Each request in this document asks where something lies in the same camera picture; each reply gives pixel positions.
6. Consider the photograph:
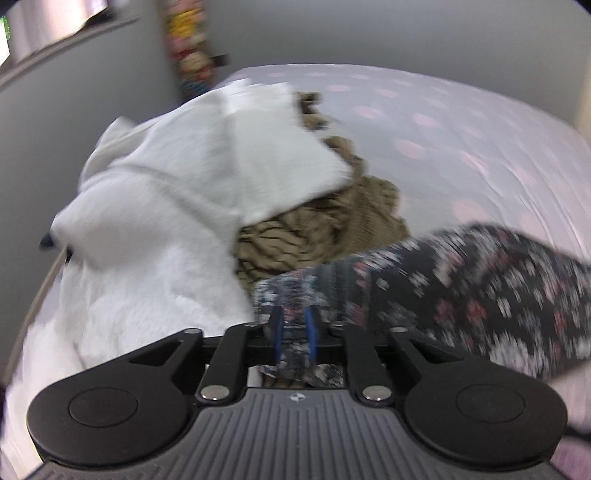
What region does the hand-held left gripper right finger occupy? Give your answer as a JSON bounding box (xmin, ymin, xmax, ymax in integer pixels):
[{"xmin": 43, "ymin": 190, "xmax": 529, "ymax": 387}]
[{"xmin": 303, "ymin": 305, "xmax": 467, "ymax": 403}]

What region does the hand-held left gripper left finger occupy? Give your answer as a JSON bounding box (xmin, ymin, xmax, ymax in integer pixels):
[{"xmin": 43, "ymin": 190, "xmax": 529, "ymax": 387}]
[{"xmin": 124, "ymin": 306, "xmax": 284, "ymax": 403}]

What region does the dark floral garment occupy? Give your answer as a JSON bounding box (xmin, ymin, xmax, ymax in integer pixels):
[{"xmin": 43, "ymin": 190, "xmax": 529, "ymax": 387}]
[{"xmin": 252, "ymin": 222, "xmax": 591, "ymax": 389}]

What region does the olive striped knit garment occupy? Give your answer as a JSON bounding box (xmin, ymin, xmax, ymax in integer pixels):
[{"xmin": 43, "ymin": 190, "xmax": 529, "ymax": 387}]
[{"xmin": 233, "ymin": 91, "xmax": 413, "ymax": 297}]

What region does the white fleece garment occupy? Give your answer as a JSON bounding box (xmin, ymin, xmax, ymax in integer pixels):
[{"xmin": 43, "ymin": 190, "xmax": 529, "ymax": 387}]
[{"xmin": 0, "ymin": 78, "xmax": 356, "ymax": 480}]

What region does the pink dotted bed sheet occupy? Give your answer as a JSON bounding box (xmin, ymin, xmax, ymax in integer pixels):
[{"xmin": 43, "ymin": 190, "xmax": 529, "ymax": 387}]
[{"xmin": 0, "ymin": 62, "xmax": 591, "ymax": 480}]

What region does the person's purple fuzzy clothing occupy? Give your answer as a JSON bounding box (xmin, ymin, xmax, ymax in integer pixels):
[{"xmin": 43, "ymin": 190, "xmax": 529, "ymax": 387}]
[{"xmin": 549, "ymin": 436, "xmax": 591, "ymax": 480}]

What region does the clear tube of plush toys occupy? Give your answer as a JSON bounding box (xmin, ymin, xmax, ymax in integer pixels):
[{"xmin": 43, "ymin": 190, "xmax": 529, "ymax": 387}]
[{"xmin": 159, "ymin": 0, "xmax": 219, "ymax": 100}]

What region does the window with sill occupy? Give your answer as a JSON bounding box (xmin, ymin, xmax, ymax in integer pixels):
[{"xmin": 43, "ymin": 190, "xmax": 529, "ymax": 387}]
[{"xmin": 0, "ymin": 0, "xmax": 141, "ymax": 88}]

